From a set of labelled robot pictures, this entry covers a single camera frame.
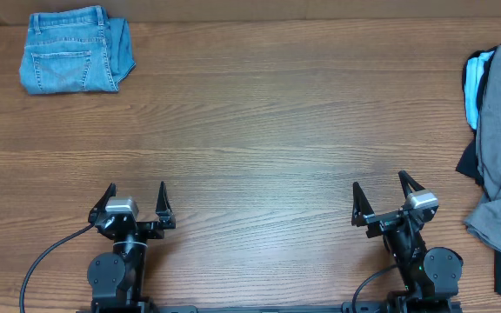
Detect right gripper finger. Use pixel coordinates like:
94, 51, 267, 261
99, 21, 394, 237
351, 182, 375, 226
398, 170, 424, 197

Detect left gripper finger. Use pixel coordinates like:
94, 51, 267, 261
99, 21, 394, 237
155, 181, 174, 223
89, 183, 117, 216

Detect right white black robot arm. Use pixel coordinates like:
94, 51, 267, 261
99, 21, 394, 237
351, 170, 464, 312

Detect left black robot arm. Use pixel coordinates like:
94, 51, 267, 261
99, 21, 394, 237
87, 183, 176, 313

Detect light blue garment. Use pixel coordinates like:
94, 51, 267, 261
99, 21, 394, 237
463, 45, 501, 133

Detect folded blue denim jeans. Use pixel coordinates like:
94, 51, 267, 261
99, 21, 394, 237
19, 5, 136, 95

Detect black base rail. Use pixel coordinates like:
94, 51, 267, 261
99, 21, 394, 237
77, 301, 463, 313

